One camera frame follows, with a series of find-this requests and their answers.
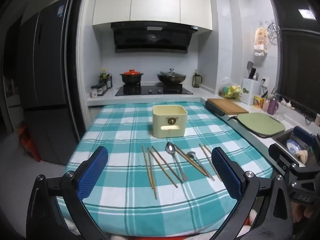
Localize printed hanging bag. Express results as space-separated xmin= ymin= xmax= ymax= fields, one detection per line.
xmin=254 ymin=27 xmax=269 ymax=57

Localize cream utensil holder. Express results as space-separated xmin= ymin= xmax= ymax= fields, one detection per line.
xmin=152 ymin=105 xmax=188 ymax=138

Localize teal checked tablecloth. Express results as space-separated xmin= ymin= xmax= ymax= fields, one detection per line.
xmin=56 ymin=102 xmax=273 ymax=240

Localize dark window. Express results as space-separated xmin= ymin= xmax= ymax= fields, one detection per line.
xmin=269 ymin=0 xmax=320 ymax=120

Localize red bag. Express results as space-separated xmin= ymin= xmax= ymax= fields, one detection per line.
xmin=20 ymin=125 xmax=42 ymax=162

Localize white upper cabinets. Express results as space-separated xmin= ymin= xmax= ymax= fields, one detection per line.
xmin=92 ymin=0 xmax=213 ymax=30

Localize plastic bag of sponges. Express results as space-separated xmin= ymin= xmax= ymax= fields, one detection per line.
xmin=218 ymin=77 xmax=243 ymax=100

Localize wok with glass lid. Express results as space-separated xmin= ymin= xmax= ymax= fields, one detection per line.
xmin=157 ymin=68 xmax=187 ymax=85

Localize white knife block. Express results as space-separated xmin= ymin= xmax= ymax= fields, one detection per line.
xmin=241 ymin=77 xmax=262 ymax=105

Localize kitchen sink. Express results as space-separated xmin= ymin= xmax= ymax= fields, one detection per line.
xmin=272 ymin=127 xmax=313 ymax=160

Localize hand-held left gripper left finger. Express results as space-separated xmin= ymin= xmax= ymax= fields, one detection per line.
xmin=26 ymin=146 xmax=109 ymax=240

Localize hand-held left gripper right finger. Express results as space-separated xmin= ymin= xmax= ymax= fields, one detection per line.
xmin=211 ymin=146 xmax=293 ymax=240

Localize dark grey refrigerator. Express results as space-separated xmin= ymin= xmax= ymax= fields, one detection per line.
xmin=19 ymin=0 xmax=83 ymax=165

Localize black range hood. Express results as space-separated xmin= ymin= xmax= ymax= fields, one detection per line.
xmin=111 ymin=22 xmax=198 ymax=54

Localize wooden cutting board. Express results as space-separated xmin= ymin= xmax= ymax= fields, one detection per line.
xmin=207 ymin=98 xmax=249 ymax=115

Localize black gas cooktop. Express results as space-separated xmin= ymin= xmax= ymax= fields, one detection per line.
xmin=115 ymin=84 xmax=194 ymax=96

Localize metal steamer rack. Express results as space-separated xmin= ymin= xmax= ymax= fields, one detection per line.
xmin=266 ymin=21 xmax=280 ymax=39

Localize clay pot with red lid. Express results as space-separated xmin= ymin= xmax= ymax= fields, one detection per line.
xmin=119 ymin=69 xmax=142 ymax=85

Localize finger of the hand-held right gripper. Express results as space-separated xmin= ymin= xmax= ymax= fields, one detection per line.
xmin=268 ymin=143 xmax=298 ymax=178
xmin=293 ymin=126 xmax=320 ymax=153

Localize purple bottle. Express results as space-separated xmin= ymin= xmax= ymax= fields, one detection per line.
xmin=267 ymin=94 xmax=279 ymax=115

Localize blue and white bowl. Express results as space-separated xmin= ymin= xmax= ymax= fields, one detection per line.
xmin=286 ymin=139 xmax=300 ymax=155

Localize bunch of wooden chopsticks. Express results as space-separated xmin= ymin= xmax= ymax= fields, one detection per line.
xmin=142 ymin=144 xmax=222 ymax=200

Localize person's right hand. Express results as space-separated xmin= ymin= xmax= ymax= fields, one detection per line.
xmin=293 ymin=201 xmax=314 ymax=223

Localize metal spoon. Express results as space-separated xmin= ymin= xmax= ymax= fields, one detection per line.
xmin=165 ymin=142 xmax=188 ymax=181
xmin=186 ymin=151 xmax=215 ymax=182

